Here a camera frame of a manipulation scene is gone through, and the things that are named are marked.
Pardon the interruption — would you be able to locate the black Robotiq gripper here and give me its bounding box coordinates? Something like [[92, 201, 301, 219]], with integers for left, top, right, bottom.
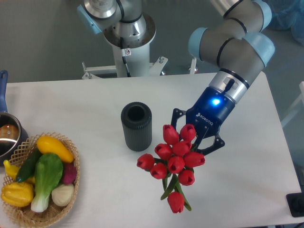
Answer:
[[171, 86, 235, 155]]

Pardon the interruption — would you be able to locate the red tulip bouquet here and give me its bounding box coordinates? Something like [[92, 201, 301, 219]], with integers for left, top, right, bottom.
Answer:
[[137, 124, 205, 213]]

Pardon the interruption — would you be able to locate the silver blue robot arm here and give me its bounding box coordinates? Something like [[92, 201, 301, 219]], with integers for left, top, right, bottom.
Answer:
[[77, 0, 275, 155]]

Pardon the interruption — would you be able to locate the dark ribbed cylindrical vase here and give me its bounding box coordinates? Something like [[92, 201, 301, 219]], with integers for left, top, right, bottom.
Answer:
[[121, 102, 152, 152]]

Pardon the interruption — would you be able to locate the black device at edge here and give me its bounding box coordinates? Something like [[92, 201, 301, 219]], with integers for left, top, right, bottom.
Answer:
[[286, 192, 304, 218]]

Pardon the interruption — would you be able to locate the purple radish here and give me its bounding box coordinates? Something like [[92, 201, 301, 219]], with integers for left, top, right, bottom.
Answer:
[[62, 163, 77, 184]]

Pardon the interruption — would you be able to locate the blue plastic bag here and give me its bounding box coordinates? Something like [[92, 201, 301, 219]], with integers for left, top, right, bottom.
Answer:
[[268, 0, 304, 46]]

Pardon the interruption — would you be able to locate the yellow squash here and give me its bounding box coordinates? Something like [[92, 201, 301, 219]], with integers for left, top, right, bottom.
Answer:
[[36, 135, 74, 163]]

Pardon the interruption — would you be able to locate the white garlic bulb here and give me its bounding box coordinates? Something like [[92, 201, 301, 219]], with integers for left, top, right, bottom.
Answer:
[[51, 184, 74, 207]]

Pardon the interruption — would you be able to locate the green bok choy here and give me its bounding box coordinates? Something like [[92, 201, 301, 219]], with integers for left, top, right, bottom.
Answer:
[[31, 153, 63, 213]]

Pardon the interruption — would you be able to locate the dark green cucumber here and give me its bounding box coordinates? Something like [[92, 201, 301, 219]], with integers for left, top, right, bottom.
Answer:
[[15, 148, 42, 183]]

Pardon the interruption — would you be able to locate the small yellow gourd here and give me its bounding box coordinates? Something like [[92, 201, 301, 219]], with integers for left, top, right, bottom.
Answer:
[[3, 160, 35, 184]]

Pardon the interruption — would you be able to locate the yellow bell pepper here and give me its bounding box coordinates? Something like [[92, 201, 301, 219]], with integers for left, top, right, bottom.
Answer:
[[0, 182, 34, 207]]

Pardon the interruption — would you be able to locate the woven wicker basket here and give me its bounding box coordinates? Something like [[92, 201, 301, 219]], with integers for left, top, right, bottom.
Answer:
[[2, 133, 80, 228]]

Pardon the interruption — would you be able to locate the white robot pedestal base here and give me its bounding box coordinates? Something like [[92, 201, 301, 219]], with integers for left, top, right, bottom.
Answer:
[[82, 13, 168, 79]]

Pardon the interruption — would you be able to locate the white frame at right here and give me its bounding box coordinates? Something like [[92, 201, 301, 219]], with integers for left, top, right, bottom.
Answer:
[[281, 81, 304, 128]]

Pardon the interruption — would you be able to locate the blue handled saucepan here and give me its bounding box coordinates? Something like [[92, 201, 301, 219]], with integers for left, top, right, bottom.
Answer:
[[0, 70, 28, 166]]

